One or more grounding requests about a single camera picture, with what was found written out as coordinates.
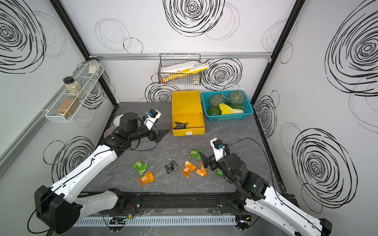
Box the yellow plastic drawer cabinet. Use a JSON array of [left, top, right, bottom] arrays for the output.
[[171, 90, 205, 137]]

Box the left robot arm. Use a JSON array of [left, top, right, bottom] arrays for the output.
[[33, 109, 168, 234]]

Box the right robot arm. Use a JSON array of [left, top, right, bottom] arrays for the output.
[[200, 149, 333, 236]]

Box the green cookie pack right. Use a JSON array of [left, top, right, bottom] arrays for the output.
[[216, 168, 223, 177]]

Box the green cookie pack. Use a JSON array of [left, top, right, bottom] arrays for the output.
[[216, 168, 223, 177], [189, 149, 201, 160], [133, 160, 149, 175]]

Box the orange cookie pack right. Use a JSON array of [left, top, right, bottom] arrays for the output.
[[195, 162, 207, 178]]

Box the orange cookie pack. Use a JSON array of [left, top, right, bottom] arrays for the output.
[[181, 161, 197, 179], [139, 171, 155, 187], [195, 162, 207, 178]]

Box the green cookie pack top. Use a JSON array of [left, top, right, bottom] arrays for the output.
[[189, 149, 201, 160]]

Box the orange cookie pack middle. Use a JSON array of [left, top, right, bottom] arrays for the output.
[[181, 161, 197, 179]]

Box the green cookie pack left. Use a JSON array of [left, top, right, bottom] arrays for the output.
[[133, 160, 149, 175]]

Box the white orange bowl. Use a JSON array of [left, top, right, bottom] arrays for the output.
[[113, 115, 124, 127]]

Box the orange cookie pack left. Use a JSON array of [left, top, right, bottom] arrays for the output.
[[139, 171, 155, 187]]

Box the purple bowl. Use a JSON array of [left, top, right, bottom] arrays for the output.
[[103, 126, 117, 138]]

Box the green avocado toy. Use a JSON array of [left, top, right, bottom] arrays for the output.
[[207, 106, 222, 116]]

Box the green cucumber toy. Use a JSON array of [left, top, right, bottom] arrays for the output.
[[225, 102, 244, 110]]

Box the yellow white box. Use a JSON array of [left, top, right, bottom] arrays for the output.
[[160, 61, 210, 83]]

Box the left netted melon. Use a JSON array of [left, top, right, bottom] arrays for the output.
[[209, 94, 225, 107]]

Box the netted melon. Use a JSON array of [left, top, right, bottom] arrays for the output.
[[229, 90, 245, 105], [209, 94, 225, 107]]

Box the teal plastic basket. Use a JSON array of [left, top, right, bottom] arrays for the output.
[[201, 90, 254, 122]]

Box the right netted melon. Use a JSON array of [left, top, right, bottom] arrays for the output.
[[229, 90, 245, 105]]

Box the clear jar white lid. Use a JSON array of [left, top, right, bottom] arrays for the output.
[[88, 58, 100, 76]]

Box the spice jar black lid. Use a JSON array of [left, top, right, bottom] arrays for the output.
[[63, 76, 86, 99]]

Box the brown block container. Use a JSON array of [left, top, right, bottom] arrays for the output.
[[57, 98, 80, 117]]

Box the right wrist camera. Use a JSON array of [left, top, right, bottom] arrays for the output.
[[210, 138, 226, 162]]

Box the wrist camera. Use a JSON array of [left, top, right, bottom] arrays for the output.
[[143, 109, 161, 130], [210, 138, 226, 162]]

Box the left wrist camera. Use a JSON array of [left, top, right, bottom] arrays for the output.
[[143, 109, 161, 130]]

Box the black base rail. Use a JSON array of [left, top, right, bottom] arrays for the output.
[[102, 192, 248, 215]]

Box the white slotted cable duct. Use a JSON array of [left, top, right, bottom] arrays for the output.
[[74, 215, 237, 227]]

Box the black wire wall basket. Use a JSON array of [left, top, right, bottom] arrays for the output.
[[157, 53, 201, 86]]

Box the white wire wall shelf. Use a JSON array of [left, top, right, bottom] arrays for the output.
[[45, 61, 105, 124]]

